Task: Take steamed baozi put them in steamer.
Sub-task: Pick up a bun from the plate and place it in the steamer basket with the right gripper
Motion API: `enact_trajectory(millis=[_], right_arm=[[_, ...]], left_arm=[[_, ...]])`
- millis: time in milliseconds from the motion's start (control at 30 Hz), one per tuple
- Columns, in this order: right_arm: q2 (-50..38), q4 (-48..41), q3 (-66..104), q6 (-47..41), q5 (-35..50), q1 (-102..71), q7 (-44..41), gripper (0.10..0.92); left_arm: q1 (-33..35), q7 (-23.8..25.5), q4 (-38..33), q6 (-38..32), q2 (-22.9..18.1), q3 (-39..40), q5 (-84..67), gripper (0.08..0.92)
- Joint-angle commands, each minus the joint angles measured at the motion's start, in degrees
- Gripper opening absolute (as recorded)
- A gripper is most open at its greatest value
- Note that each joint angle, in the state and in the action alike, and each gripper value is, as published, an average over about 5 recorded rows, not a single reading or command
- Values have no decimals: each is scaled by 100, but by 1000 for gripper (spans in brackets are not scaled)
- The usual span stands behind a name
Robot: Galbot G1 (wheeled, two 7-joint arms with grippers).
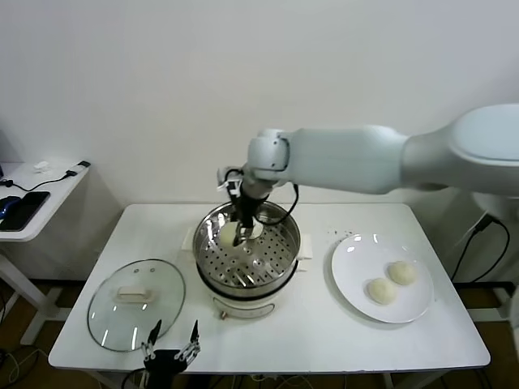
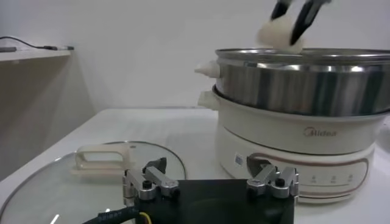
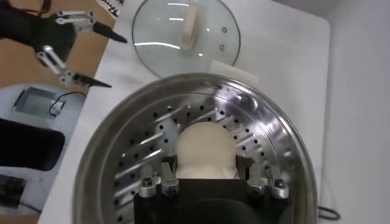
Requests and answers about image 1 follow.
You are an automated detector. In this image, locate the black charging cable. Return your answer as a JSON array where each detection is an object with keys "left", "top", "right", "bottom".
[{"left": 0, "top": 161, "right": 91, "bottom": 194}]

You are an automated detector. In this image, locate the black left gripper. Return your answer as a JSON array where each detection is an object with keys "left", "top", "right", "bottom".
[{"left": 140, "top": 318, "right": 203, "bottom": 389}]

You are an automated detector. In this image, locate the black smartphone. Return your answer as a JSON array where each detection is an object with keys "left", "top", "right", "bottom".
[{"left": 0, "top": 191, "right": 52, "bottom": 233}]

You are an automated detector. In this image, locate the white power cable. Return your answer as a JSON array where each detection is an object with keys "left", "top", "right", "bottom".
[{"left": 453, "top": 226, "right": 487, "bottom": 253}]

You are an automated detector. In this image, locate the black power adapter cable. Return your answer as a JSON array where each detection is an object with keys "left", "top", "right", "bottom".
[{"left": 450, "top": 214, "right": 511, "bottom": 284}]

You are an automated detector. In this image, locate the white electric cooker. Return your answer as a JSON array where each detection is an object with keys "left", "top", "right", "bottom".
[{"left": 178, "top": 224, "right": 315, "bottom": 322}]

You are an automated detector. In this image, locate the blue computer mouse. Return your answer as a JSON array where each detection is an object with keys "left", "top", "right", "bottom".
[{"left": 0, "top": 196, "right": 22, "bottom": 220}]

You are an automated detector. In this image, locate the glass pot lid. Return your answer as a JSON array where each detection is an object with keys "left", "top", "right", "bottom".
[{"left": 87, "top": 259, "right": 187, "bottom": 353}]

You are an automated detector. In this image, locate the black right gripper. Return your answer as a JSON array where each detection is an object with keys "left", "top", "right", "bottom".
[{"left": 232, "top": 194, "right": 264, "bottom": 249}]

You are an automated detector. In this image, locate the thin white floor cable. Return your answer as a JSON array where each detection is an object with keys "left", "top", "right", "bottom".
[{"left": 0, "top": 348, "right": 44, "bottom": 384}]

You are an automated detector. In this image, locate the steel steamer basket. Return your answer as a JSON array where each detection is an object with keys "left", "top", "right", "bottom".
[{"left": 192, "top": 198, "right": 302, "bottom": 297}]

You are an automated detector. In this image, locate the white side desk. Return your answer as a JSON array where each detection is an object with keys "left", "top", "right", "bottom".
[{"left": 0, "top": 161, "right": 91, "bottom": 348}]

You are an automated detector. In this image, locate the white round plate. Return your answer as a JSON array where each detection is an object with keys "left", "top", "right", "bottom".
[{"left": 331, "top": 233, "right": 434, "bottom": 324}]

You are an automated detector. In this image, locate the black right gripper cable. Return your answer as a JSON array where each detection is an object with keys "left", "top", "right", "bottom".
[{"left": 255, "top": 182, "right": 301, "bottom": 226}]

